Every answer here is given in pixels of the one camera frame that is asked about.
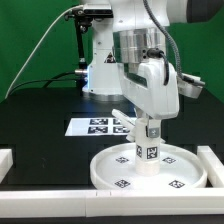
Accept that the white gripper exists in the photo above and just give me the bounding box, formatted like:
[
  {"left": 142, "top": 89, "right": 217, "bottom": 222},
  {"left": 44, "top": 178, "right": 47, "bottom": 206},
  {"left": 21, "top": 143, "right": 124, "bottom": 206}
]
[{"left": 119, "top": 59, "right": 179, "bottom": 138}]

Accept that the white cross table base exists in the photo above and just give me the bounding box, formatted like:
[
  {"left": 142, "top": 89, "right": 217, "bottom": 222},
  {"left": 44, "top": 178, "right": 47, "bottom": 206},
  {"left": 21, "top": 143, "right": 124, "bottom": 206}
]
[{"left": 112, "top": 109, "right": 164, "bottom": 145}]

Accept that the white round table top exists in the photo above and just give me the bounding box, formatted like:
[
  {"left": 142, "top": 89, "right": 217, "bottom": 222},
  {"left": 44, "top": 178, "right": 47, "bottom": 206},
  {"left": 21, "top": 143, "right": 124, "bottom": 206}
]
[{"left": 90, "top": 143, "right": 207, "bottom": 191}]

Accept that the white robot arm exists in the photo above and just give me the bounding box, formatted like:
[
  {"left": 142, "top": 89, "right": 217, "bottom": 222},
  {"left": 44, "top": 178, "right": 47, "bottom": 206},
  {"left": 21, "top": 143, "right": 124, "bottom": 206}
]
[{"left": 82, "top": 0, "right": 224, "bottom": 139}]

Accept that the paper sheet with markers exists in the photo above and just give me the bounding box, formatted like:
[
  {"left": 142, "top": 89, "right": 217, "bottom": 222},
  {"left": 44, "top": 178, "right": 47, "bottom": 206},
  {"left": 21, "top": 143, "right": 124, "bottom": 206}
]
[{"left": 65, "top": 117, "right": 129, "bottom": 136}]

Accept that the white fence bar right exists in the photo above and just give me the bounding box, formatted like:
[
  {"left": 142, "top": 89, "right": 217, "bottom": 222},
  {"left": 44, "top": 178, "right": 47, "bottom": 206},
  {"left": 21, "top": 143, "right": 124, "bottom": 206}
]
[{"left": 197, "top": 146, "right": 224, "bottom": 188}]

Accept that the white fence bar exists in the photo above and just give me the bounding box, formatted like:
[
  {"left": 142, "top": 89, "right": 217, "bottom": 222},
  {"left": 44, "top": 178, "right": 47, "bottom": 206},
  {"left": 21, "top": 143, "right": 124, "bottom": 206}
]
[
  {"left": 0, "top": 149, "right": 13, "bottom": 183},
  {"left": 197, "top": 146, "right": 224, "bottom": 188},
  {"left": 0, "top": 188, "right": 224, "bottom": 218}
]

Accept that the white fence bar front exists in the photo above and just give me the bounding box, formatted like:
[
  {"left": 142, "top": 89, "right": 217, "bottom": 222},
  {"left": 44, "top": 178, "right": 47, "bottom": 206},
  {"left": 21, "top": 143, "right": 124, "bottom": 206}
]
[{"left": 0, "top": 188, "right": 224, "bottom": 218}]

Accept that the white fence bar left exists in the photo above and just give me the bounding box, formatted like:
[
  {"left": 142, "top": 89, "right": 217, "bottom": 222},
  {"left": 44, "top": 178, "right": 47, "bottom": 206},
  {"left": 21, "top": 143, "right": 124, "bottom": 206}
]
[{"left": 0, "top": 149, "right": 13, "bottom": 183}]

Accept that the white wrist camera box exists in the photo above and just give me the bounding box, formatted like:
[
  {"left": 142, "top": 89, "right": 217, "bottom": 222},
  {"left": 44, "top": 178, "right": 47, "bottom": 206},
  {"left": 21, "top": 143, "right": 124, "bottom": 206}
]
[{"left": 177, "top": 74, "right": 205, "bottom": 99}]

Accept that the black cable at base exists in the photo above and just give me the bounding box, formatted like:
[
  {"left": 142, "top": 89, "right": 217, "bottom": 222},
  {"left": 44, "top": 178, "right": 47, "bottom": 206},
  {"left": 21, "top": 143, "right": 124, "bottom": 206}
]
[{"left": 9, "top": 70, "right": 84, "bottom": 89}]

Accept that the black camera on stand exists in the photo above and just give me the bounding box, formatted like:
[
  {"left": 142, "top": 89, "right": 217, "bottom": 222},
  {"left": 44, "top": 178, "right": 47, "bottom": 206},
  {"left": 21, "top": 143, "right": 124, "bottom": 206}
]
[{"left": 64, "top": 3, "right": 113, "bottom": 88}]

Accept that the grey camera cable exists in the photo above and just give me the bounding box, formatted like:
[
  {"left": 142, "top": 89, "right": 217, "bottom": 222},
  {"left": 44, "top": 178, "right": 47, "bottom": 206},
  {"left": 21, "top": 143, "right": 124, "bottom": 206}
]
[{"left": 4, "top": 4, "right": 84, "bottom": 100}]

